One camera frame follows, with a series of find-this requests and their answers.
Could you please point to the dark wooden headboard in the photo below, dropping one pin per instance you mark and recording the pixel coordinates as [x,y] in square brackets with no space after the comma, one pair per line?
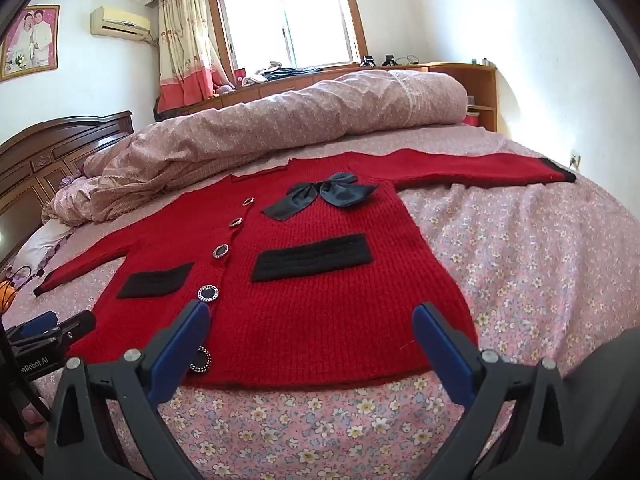
[45,160]

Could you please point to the white purple printed pillow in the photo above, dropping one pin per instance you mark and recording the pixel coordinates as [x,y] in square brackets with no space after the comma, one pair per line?
[40,246]

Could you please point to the cream and red curtain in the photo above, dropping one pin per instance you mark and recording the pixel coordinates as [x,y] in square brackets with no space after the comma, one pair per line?
[187,45]

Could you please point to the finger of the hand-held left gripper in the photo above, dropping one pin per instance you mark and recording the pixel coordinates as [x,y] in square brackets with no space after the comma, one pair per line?
[36,324]
[75,325]

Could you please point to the person's left hand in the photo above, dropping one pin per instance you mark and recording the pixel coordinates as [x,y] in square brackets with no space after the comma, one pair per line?
[34,435]

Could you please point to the wooden window ledge cabinet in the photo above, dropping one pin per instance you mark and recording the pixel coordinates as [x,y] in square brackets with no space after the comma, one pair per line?
[440,72]

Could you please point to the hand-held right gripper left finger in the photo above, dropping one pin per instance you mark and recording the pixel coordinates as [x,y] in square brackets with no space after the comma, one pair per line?
[182,345]

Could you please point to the pink floral bed sheet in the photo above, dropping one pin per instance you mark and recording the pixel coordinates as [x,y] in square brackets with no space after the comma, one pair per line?
[525,260]

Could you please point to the red knit cardigan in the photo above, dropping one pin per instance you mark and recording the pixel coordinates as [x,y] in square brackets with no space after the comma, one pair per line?
[325,310]

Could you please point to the small red box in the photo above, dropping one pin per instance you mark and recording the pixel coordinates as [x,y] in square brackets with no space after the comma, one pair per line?
[240,76]

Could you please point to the cream wall air conditioner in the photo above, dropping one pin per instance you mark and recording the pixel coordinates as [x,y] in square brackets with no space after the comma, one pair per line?
[120,22]

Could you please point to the black device on ledge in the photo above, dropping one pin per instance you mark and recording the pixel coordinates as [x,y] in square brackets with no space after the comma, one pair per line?
[390,60]
[367,61]

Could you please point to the dark clothes pile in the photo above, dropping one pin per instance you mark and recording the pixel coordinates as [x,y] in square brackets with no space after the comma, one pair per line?
[292,73]

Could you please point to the orange object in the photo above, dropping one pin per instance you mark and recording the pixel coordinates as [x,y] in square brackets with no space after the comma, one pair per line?
[6,297]

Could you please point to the framed wall photo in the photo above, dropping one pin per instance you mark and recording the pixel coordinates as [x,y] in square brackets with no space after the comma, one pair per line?
[31,40]

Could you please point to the rolled pink floral duvet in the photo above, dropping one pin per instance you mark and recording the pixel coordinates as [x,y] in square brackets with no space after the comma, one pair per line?
[300,115]

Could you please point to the wooden framed window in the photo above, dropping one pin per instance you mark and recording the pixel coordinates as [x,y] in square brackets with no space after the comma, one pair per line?
[287,15]

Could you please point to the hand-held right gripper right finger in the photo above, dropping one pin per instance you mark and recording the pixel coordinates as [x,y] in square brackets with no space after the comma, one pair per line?
[445,352]

